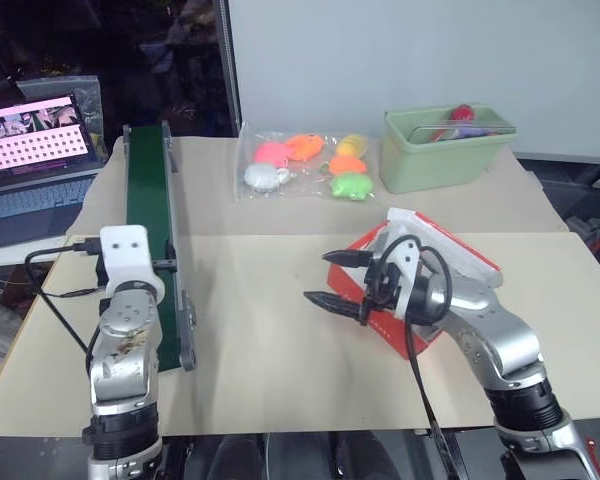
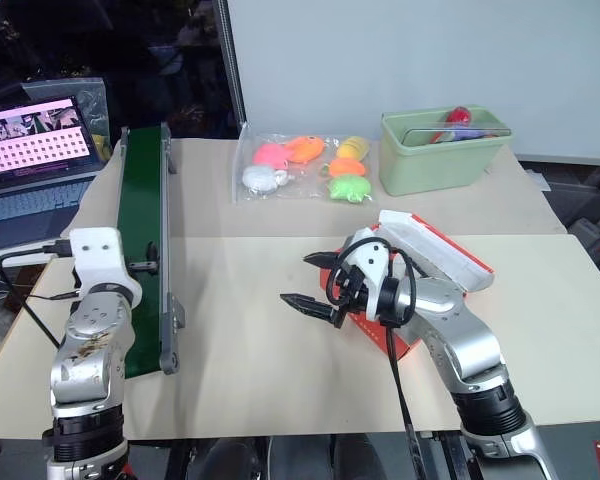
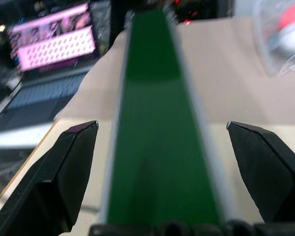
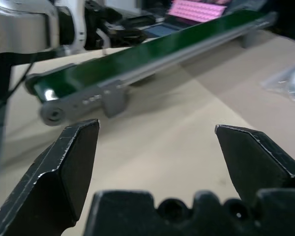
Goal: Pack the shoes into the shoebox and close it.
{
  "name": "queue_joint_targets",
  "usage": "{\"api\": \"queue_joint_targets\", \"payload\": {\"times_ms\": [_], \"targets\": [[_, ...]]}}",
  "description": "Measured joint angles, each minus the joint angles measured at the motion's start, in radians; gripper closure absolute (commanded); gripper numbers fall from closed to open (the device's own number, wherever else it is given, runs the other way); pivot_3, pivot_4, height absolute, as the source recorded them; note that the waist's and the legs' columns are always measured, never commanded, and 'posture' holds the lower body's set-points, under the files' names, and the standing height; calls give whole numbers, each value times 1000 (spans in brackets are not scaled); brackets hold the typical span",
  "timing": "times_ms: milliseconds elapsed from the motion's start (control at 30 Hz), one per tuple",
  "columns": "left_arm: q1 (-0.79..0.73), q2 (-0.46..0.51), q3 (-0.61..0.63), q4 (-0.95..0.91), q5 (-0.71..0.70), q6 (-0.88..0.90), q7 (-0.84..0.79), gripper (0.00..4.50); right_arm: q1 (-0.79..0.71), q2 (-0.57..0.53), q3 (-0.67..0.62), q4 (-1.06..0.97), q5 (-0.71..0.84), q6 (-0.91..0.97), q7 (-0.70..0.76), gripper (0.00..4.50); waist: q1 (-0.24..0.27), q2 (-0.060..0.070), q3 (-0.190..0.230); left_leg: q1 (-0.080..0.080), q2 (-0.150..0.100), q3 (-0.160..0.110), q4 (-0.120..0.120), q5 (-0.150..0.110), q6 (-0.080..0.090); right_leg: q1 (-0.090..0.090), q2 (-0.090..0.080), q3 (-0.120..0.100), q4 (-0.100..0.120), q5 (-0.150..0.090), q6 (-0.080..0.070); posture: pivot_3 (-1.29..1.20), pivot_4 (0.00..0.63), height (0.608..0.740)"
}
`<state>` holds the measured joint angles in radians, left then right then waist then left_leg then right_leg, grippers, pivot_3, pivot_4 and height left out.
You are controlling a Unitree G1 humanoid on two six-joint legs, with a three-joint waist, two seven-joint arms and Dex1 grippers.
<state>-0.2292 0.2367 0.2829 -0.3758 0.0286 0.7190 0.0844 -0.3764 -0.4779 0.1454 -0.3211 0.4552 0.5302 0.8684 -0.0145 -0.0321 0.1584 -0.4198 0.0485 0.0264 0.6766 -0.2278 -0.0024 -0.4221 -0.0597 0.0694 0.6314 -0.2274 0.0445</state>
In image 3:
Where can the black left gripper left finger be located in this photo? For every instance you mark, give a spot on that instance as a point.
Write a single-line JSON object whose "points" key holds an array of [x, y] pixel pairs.
{"points": [[51, 177]]}

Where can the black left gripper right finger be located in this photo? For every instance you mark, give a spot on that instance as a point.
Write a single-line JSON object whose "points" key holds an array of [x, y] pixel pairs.
{"points": [[268, 177]]}

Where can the green conveyor belt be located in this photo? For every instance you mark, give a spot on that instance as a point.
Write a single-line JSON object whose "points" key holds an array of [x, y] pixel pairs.
{"points": [[152, 123]]}

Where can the open laptop with pink screen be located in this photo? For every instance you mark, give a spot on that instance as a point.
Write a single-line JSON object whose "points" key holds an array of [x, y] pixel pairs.
{"points": [[54, 49]]}

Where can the clear plastic bag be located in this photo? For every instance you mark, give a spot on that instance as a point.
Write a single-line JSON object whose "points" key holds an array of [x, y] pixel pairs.
{"points": [[263, 49]]}

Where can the red and white shoe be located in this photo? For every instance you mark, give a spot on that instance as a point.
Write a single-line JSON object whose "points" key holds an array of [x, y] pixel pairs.
{"points": [[292, 32]]}

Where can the black device with red lights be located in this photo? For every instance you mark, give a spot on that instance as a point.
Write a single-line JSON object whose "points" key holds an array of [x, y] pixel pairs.
{"points": [[201, 11]]}

